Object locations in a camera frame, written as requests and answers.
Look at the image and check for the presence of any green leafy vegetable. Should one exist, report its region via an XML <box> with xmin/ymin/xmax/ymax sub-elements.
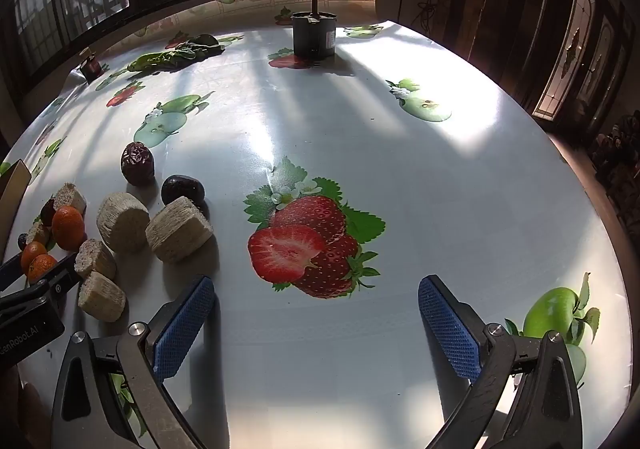
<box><xmin>126</xmin><ymin>34</ymin><xmax>223</xmax><ymax>73</ymax></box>

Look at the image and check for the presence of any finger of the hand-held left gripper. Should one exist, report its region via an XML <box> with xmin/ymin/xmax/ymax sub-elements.
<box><xmin>25</xmin><ymin>251</ymin><xmax>81</xmax><ymax>300</ymax></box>
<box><xmin>0</xmin><ymin>256</ymin><xmax>25</xmax><ymax>292</ymax></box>

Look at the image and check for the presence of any wrinkled red date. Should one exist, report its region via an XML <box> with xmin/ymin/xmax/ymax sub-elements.
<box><xmin>120</xmin><ymin>142</ymin><xmax>156</xmax><ymax>187</ymax></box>

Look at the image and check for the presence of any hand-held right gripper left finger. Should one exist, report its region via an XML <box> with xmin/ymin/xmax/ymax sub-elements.
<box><xmin>50</xmin><ymin>275</ymin><xmax>217</xmax><ymax>449</ymax></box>

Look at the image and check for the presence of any large beige fibrous chunk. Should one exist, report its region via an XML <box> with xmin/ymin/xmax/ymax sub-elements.
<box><xmin>96</xmin><ymin>192</ymin><xmax>151</xmax><ymax>252</ymax></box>
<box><xmin>145</xmin><ymin>196</ymin><xmax>214</xmax><ymax>264</ymax></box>

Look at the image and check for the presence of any stained glass door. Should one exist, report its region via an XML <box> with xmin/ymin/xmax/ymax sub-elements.
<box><xmin>532</xmin><ymin>0</ymin><xmax>631</xmax><ymax>122</ymax></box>

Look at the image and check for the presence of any fruit print tablecloth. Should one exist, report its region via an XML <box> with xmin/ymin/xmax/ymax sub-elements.
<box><xmin>0</xmin><ymin>0</ymin><xmax>630</xmax><ymax>449</ymax></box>

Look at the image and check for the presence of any dark pile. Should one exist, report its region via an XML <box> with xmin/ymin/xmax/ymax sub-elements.
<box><xmin>587</xmin><ymin>112</ymin><xmax>640</xmax><ymax>230</ymax></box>

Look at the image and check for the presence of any small dark jar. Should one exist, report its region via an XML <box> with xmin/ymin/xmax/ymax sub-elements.
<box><xmin>79</xmin><ymin>48</ymin><xmax>104</xmax><ymax>81</ymax></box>

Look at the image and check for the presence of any dark purple plum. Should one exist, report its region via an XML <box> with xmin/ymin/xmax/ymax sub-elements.
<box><xmin>161</xmin><ymin>174</ymin><xmax>206</xmax><ymax>211</ymax></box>

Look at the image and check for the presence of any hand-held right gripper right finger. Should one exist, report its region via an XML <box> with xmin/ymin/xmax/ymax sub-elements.
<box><xmin>418</xmin><ymin>275</ymin><xmax>585</xmax><ymax>449</ymax></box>

